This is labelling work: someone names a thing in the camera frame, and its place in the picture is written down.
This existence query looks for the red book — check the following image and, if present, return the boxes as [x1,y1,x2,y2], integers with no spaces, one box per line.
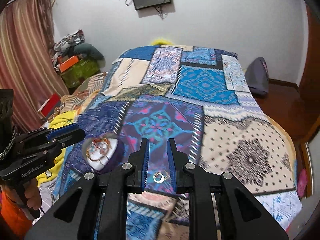
[37,93,61,118]

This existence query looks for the yellow cartoon blanket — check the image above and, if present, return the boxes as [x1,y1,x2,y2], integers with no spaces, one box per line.
[36,110,81,187]

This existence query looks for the dark green cushion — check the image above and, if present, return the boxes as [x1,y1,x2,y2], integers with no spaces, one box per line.
[73,43,104,61]

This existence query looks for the monitor cable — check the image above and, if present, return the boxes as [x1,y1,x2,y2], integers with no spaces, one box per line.
[124,0,168,21]

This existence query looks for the striped pink curtain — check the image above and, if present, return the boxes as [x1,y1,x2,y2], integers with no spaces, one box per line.
[1,0,68,132]

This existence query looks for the orange box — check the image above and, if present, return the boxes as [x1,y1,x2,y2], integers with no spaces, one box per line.
[59,56,79,73]

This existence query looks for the patchwork patterned bedspread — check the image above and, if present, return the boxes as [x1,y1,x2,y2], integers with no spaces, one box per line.
[50,45,302,239]

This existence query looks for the striped beige blanket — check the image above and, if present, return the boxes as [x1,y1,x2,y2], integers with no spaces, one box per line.
[48,72,108,123]

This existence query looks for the left hand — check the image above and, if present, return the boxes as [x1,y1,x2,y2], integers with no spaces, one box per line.
[1,178,42,210]

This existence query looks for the dark grey backpack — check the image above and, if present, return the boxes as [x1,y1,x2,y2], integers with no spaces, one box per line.
[245,57,269,96]

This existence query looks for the pile of clothes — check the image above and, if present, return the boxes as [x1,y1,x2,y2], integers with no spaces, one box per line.
[52,29,85,62]

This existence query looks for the brown wooden door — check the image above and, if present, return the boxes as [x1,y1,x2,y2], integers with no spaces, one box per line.
[299,7,319,138]

